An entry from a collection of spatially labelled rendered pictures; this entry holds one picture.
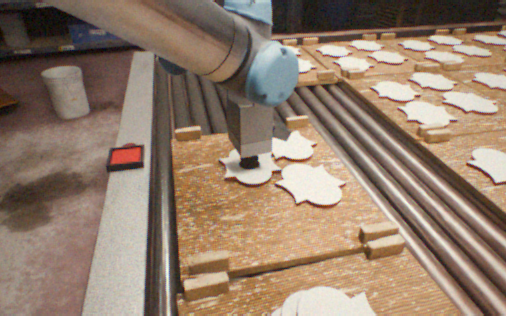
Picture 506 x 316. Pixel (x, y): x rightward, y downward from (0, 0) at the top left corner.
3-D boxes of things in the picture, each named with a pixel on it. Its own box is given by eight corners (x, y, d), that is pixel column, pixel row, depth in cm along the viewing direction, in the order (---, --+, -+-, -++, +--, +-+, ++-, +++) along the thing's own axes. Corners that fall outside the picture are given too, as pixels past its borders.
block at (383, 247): (368, 261, 52) (371, 248, 51) (362, 252, 54) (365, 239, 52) (404, 253, 54) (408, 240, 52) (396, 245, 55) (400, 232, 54)
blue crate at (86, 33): (73, 44, 439) (67, 26, 427) (70, 36, 471) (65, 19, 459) (125, 38, 463) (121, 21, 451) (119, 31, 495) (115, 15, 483)
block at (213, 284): (186, 303, 47) (183, 290, 45) (184, 292, 48) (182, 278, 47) (230, 293, 48) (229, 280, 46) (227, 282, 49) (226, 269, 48)
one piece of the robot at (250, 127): (303, 79, 61) (296, 158, 70) (281, 64, 68) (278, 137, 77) (237, 88, 57) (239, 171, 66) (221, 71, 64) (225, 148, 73)
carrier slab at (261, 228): (182, 287, 50) (180, 280, 50) (171, 144, 84) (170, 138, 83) (401, 246, 57) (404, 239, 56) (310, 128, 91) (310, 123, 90)
